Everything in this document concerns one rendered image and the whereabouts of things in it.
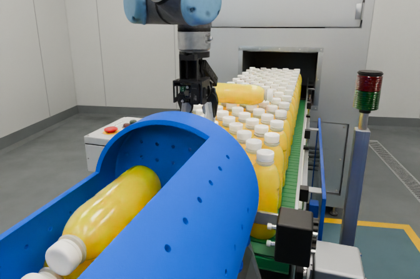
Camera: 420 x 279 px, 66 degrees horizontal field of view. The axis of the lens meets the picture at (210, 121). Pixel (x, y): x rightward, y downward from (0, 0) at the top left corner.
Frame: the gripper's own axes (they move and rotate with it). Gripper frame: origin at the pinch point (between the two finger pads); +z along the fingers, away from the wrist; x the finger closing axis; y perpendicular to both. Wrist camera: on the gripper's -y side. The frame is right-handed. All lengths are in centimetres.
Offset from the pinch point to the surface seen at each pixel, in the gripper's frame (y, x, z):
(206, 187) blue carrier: 41.5, 15.5, -7.3
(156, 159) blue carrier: 24.8, 0.6, -2.1
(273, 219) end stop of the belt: 10.9, 21.0, 15.0
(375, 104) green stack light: -17.5, 43.2, -5.9
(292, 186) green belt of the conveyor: -19.6, 23.6, 21.7
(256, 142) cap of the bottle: 0.7, 15.1, 1.3
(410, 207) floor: -189, 111, 111
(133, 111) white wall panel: -361, -234, 102
